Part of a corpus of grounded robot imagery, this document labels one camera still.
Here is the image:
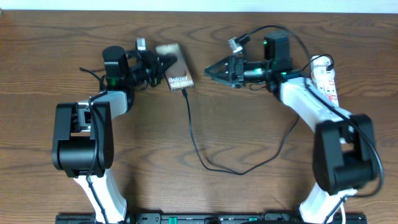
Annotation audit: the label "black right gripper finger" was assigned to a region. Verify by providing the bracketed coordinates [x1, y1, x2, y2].
[205, 73, 233, 86]
[205, 58, 229, 73]

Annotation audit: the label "Galaxy smartphone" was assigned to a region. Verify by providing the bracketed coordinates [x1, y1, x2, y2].
[155, 44, 195, 91]

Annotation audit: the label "white power strip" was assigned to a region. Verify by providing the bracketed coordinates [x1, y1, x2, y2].
[311, 59, 339, 106]

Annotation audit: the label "black charging cable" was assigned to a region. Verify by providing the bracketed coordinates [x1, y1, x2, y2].
[180, 54, 335, 176]

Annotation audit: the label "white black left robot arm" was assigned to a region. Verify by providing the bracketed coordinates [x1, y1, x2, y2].
[52, 45, 178, 223]

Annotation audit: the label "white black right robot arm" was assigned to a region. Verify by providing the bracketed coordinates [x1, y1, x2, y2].
[205, 26, 384, 223]

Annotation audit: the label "white charger plug adapter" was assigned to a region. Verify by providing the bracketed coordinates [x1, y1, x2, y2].
[310, 55, 331, 69]

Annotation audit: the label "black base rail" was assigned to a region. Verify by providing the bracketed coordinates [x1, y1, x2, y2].
[55, 210, 368, 224]

